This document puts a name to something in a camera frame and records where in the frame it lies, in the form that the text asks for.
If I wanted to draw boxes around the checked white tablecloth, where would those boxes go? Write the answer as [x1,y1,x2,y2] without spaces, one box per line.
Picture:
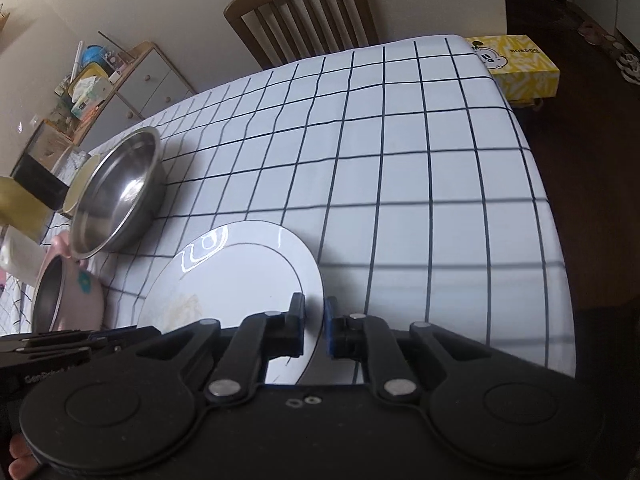
[0,35,576,386]

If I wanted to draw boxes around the white thermos jug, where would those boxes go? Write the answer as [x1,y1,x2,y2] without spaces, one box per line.
[0,225,49,292]

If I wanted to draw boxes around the yellow thermos jug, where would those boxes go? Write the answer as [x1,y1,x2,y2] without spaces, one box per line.
[0,176,52,242]

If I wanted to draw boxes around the large stainless steel bowl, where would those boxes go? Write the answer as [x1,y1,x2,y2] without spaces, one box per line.
[70,127,167,260]

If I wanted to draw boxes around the person's left hand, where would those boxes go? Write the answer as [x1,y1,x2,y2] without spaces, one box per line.
[7,434,43,480]

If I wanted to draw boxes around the tissue box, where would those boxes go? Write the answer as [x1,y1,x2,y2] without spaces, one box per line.
[69,79,109,113]

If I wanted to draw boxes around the yellow tray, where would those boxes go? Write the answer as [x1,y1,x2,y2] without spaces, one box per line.
[67,62,115,97]

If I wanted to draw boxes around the white plate with black rim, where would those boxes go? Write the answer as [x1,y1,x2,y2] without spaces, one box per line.
[136,220,325,386]

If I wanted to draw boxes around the wooden cabinet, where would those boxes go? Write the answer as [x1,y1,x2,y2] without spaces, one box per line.
[55,42,197,147]

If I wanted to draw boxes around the brown wooden chair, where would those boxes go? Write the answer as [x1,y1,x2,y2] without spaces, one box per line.
[223,0,381,71]

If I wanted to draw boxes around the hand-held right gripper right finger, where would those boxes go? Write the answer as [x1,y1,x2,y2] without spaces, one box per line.
[324,297,483,406]

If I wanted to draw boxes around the pink pot with steel interior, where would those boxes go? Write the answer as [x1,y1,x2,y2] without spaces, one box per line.
[31,232,104,333]

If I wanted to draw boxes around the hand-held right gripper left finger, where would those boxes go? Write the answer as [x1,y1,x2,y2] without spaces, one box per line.
[137,292,307,406]

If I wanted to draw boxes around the pink slippers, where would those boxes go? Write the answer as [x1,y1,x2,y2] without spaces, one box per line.
[579,22,617,45]

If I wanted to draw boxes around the glass coffee carafe black handle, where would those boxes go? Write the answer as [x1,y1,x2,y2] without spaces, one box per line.
[11,135,71,211]

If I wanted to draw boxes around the yellow cardboard box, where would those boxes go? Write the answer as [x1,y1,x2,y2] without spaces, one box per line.
[465,35,561,103]

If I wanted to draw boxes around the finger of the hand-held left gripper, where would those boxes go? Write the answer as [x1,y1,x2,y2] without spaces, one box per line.
[0,329,137,346]
[20,326,166,363]

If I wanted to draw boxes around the white shoes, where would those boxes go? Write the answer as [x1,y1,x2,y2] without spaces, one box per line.
[612,41,640,84]

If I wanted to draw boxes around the blue container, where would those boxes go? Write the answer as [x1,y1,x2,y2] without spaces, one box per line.
[82,46,115,67]

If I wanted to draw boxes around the cream bowl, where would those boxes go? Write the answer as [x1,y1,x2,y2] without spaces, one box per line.
[62,155,107,213]

